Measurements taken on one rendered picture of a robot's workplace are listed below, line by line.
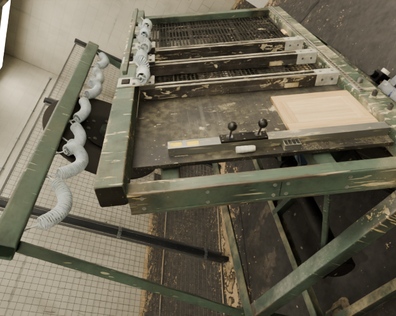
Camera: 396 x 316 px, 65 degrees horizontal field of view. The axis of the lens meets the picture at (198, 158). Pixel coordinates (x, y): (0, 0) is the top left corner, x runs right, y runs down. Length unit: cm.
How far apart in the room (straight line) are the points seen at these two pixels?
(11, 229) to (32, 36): 702
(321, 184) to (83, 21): 690
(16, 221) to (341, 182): 128
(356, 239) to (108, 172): 113
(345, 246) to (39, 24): 740
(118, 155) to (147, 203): 21
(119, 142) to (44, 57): 725
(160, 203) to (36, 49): 744
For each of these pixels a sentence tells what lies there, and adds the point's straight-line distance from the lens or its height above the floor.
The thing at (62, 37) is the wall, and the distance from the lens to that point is 798.
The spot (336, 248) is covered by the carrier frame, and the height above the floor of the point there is 79.
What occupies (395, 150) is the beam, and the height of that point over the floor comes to 87.
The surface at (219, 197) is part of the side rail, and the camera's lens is 113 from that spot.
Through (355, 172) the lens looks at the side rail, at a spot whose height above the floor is 114.
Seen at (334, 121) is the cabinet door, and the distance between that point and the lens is 155.
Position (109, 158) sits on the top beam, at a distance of 118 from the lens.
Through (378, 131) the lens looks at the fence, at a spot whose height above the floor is 94.
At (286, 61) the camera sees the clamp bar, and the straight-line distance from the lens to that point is 208.
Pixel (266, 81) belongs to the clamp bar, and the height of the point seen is 125.
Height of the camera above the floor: 207
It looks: 23 degrees down
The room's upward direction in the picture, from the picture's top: 69 degrees counter-clockwise
